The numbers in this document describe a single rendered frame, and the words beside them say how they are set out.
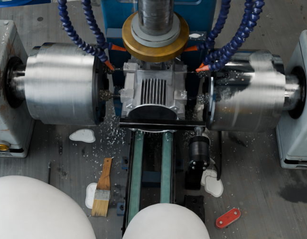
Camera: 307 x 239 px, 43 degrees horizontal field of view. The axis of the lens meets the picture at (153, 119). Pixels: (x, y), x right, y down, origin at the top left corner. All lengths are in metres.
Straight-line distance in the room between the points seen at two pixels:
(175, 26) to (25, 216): 0.76
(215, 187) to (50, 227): 0.97
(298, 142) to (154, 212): 0.85
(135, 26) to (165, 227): 0.69
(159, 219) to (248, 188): 0.90
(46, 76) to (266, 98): 0.60
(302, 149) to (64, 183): 0.77
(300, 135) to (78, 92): 0.65
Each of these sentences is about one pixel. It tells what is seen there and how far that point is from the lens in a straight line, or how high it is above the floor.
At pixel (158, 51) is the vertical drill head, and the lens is 1.00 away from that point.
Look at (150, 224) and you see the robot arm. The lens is 0.43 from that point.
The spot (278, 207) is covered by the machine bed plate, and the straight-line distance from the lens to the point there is 1.32.
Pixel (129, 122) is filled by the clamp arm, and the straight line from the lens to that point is 1.13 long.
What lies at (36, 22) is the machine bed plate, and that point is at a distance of 1.78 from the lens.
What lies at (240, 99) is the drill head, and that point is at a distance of 1.08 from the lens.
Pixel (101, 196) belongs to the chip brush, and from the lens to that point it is 1.27.
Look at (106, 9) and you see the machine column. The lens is 1.27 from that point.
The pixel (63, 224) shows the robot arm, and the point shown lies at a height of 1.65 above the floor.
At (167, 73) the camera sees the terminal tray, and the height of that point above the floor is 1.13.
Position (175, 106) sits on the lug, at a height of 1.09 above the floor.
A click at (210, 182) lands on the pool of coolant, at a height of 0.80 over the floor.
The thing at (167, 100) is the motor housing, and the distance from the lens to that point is 1.10.
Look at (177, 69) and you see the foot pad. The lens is 1.18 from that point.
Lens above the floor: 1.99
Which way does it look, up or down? 58 degrees down
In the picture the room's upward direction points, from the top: straight up
